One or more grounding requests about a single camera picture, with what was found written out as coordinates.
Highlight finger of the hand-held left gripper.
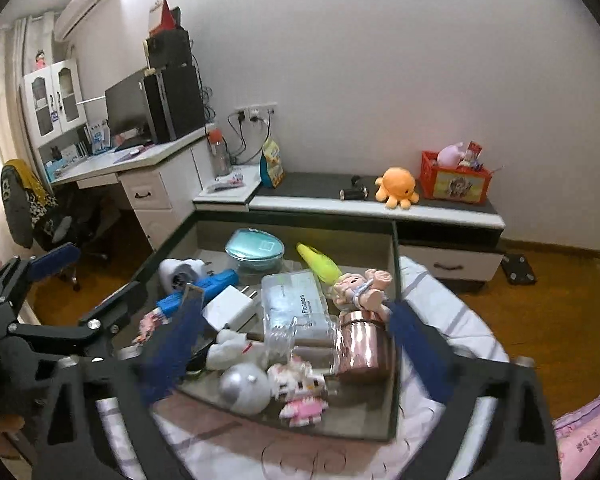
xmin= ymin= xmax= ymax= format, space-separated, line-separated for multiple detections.
xmin=0 ymin=242 xmax=81 ymax=328
xmin=7 ymin=282 xmax=142 ymax=358

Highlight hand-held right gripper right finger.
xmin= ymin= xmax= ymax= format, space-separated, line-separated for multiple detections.
xmin=386 ymin=301 xmax=561 ymax=480

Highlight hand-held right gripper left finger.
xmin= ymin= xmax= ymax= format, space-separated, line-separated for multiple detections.
xmin=32 ymin=282 xmax=208 ymax=480

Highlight copper coloured jar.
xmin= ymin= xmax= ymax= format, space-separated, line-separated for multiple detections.
xmin=337 ymin=310 xmax=396 ymax=386

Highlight white charger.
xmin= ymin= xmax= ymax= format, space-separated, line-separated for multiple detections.
xmin=200 ymin=284 xmax=258 ymax=333

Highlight pink storage box black rim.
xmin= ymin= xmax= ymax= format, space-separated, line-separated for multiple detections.
xmin=112 ymin=210 xmax=403 ymax=443

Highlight white plug-in device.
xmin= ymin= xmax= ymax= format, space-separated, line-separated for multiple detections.
xmin=158 ymin=257 xmax=208 ymax=293

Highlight pink pig toy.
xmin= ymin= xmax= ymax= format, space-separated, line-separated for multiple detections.
xmin=332 ymin=269 xmax=395 ymax=321

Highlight clear plastic jar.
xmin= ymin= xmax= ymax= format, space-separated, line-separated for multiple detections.
xmin=262 ymin=316 xmax=341 ymax=376

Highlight clear floss packet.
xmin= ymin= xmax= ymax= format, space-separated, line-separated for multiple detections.
xmin=260 ymin=269 xmax=341 ymax=346

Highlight yellow highlighter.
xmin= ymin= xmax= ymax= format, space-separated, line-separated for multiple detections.
xmin=296 ymin=242 xmax=341 ymax=286

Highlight small pink block figure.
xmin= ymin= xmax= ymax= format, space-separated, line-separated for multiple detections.
xmin=132 ymin=310 xmax=168 ymax=343

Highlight black office chair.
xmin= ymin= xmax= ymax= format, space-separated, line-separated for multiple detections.
xmin=0 ymin=160 xmax=113 ymax=291

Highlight white plush toy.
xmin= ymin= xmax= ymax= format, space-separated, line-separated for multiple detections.
xmin=205 ymin=329 xmax=271 ymax=371

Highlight yellow leopard cloth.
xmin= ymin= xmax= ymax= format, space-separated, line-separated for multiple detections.
xmin=1 ymin=159 xmax=58 ymax=248

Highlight silver ball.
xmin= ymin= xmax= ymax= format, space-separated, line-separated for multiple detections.
xmin=218 ymin=362 xmax=272 ymax=417

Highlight white drawer unit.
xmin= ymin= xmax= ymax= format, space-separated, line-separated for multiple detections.
xmin=117 ymin=145 xmax=203 ymax=251

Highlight pink white block figure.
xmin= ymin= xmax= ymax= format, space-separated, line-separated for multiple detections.
xmin=266 ymin=355 xmax=328 ymax=428

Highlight white desk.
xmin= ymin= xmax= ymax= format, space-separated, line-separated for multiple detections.
xmin=40 ymin=125 xmax=216 ymax=251

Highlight black floor scale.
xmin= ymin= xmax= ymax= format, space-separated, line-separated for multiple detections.
xmin=501 ymin=254 xmax=537 ymax=286

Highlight blue white boxes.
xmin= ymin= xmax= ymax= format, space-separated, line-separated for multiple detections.
xmin=87 ymin=120 xmax=112 ymax=156

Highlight low white black cabinet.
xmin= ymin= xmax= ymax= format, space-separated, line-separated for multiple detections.
xmin=247 ymin=172 xmax=506 ymax=293

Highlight light curtain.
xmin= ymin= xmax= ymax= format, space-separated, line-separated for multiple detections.
xmin=0 ymin=15 xmax=46 ymax=281

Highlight white nightstand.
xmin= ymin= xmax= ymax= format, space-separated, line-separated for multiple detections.
xmin=192 ymin=164 xmax=263 ymax=211

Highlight white glass-door cabinet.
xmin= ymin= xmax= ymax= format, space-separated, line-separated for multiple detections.
xmin=20 ymin=57 xmax=88 ymax=148

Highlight orange octopus plush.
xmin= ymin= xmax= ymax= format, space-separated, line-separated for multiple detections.
xmin=375 ymin=167 xmax=421 ymax=209

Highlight black computer monitor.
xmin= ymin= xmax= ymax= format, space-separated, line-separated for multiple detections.
xmin=104 ymin=67 xmax=156 ymax=141

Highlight red plastic crate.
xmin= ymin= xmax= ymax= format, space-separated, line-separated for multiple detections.
xmin=420 ymin=150 xmax=496 ymax=206

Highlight small packet on nightstand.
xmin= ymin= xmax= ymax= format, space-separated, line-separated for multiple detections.
xmin=205 ymin=172 xmax=245 ymax=193

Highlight pink pillow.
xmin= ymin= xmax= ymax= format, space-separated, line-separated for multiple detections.
xmin=552 ymin=395 xmax=600 ymax=480

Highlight clear bottle orange cap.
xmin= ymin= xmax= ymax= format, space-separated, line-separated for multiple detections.
xmin=207 ymin=129 xmax=232 ymax=177

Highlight black computer tower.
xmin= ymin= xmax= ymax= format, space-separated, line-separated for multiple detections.
xmin=142 ymin=64 xmax=206 ymax=143

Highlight pink plush toy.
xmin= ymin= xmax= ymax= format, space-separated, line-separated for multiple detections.
xmin=437 ymin=142 xmax=466 ymax=166

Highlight yellow blue snack bag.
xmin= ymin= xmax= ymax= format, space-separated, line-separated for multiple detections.
xmin=259 ymin=139 xmax=286 ymax=188

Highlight black box on tower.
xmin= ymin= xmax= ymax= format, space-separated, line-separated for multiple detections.
xmin=142 ymin=29 xmax=193 ymax=68

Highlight white air conditioner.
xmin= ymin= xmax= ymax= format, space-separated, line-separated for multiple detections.
xmin=54 ymin=0 xmax=117 ymax=41

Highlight red white desk calendar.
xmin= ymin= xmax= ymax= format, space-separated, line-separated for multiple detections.
xmin=147 ymin=0 xmax=182 ymax=36

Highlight black power cable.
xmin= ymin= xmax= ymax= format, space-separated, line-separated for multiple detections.
xmin=227 ymin=112 xmax=273 ymax=166

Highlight white wall outlet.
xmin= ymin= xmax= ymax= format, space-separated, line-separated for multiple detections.
xmin=234 ymin=102 xmax=278 ymax=122

